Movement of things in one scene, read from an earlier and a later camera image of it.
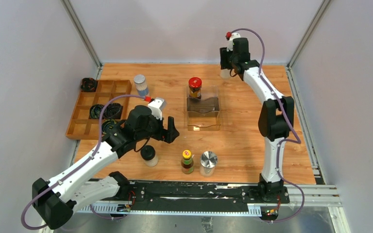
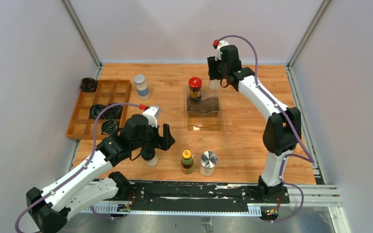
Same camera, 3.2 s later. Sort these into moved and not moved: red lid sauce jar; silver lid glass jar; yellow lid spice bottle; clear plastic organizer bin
Moved: yellow lid spice bottle
Not moved: silver lid glass jar; clear plastic organizer bin; red lid sauce jar
